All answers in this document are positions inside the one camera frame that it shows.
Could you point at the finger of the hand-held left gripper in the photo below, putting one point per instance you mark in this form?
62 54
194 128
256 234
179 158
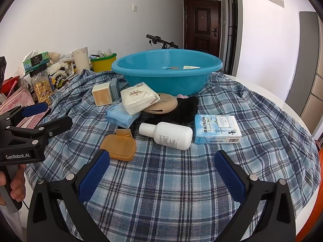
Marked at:
35 109
54 127

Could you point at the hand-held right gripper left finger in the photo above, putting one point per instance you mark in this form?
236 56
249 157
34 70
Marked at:
93 176

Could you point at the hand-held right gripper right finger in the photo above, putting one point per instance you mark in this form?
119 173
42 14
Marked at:
229 176

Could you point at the blue and white carton box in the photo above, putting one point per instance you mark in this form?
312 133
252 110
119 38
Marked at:
217 127

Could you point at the beige cube box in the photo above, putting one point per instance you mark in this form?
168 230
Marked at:
102 95

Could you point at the blue wet wipes packet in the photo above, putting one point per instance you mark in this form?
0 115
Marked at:
118 117

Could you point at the white tissue packet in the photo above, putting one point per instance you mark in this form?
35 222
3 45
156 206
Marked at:
137 98

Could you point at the blue plastic basin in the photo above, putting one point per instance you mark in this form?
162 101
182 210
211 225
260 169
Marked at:
164 80

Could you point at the person's left hand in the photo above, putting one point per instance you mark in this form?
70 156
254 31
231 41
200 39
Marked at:
19 184

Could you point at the pink zip case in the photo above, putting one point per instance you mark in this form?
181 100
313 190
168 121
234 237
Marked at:
17 100

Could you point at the clear jar of cereal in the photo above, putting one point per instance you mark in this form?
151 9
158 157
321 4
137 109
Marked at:
41 88

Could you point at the red container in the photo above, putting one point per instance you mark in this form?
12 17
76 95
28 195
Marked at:
10 83

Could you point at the large orange soap box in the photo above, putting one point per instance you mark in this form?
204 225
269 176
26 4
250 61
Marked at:
118 147

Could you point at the white and black plush toy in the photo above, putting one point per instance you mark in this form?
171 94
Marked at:
59 71

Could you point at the green tissue packet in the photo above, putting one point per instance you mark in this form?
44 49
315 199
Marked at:
36 60

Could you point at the small orange plastic box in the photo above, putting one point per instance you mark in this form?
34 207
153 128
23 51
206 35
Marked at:
123 132

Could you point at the blue plaid cloth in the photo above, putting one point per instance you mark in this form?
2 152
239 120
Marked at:
164 181

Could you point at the beige paper cup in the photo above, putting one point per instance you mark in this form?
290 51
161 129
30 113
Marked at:
80 60

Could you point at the white plastic bottle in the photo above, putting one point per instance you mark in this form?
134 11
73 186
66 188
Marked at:
171 134

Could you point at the small grey box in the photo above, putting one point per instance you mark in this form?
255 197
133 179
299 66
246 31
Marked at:
115 88

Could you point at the person's white clothing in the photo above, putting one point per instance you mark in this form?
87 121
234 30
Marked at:
10 224

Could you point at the yellow plastic bucket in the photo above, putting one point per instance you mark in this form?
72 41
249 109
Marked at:
103 64

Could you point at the black fluffy item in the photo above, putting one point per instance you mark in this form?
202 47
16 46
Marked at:
185 108

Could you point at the sachets in yellow bucket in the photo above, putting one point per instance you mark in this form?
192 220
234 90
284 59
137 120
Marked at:
106 53

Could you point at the small pink fluffy item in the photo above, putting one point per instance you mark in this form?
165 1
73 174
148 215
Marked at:
181 96

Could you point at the beige round vented case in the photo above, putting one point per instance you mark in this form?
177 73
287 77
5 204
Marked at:
164 103

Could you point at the white flat box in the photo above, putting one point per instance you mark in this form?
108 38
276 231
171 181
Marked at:
191 67

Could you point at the small brown and blue box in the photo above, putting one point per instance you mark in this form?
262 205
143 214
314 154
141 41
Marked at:
171 68

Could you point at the black framed glass door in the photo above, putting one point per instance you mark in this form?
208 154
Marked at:
231 30

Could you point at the dark brown door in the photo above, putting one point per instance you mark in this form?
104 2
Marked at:
201 25

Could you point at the white wall switch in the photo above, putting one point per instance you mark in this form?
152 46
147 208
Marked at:
135 7

